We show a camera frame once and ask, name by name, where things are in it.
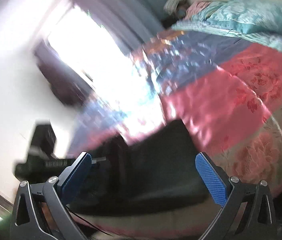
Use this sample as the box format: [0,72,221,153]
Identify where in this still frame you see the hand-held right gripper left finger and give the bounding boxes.
[10,151,93,240]

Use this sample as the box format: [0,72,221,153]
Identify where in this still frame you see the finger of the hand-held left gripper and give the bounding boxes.
[91,156,107,169]

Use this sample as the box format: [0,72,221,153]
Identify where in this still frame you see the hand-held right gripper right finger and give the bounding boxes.
[195,152,277,240]

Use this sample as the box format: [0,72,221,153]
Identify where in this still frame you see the black pants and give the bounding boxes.
[68,119,210,217]

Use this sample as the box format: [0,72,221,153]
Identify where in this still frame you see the hanging dark coats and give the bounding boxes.
[35,42,94,105]

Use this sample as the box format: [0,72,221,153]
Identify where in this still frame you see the colourful satin quilt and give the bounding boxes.
[66,29,282,239]

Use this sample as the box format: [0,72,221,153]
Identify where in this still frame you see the glass balcony door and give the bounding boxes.
[47,11,136,100]

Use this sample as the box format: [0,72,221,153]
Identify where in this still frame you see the striped bed sheet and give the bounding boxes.
[171,19,282,63]

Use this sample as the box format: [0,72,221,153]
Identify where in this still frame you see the wide blue curtain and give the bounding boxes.
[73,0,179,63]

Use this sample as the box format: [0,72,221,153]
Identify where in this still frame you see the large teal floral pillow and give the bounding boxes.
[206,0,282,34]

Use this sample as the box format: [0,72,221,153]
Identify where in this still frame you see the pink cloth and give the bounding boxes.
[186,0,214,20]

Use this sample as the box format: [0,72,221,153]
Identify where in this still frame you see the folded striped towel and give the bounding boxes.
[164,0,189,14]

